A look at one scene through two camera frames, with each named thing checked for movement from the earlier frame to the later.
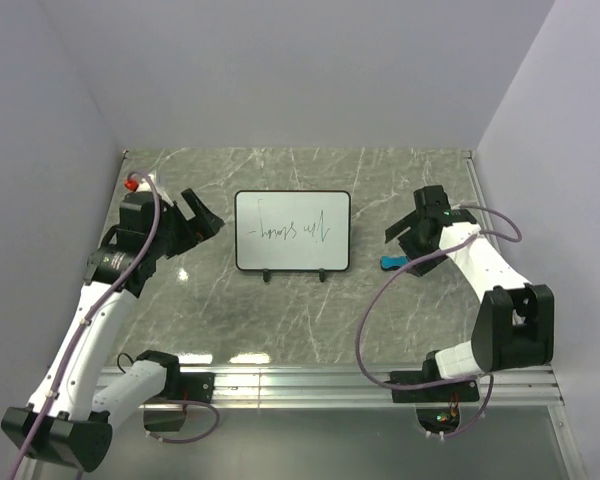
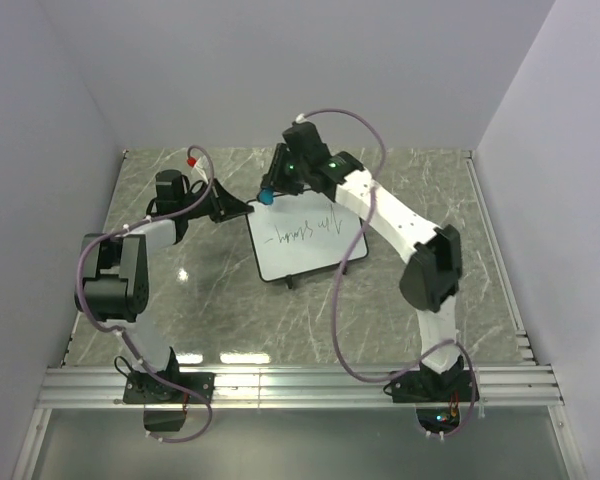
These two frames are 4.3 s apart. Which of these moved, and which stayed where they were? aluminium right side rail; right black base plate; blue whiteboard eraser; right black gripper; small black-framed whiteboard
Moved: right black gripper; small black-framed whiteboard; blue whiteboard eraser
Stayed: right black base plate; aluminium right side rail
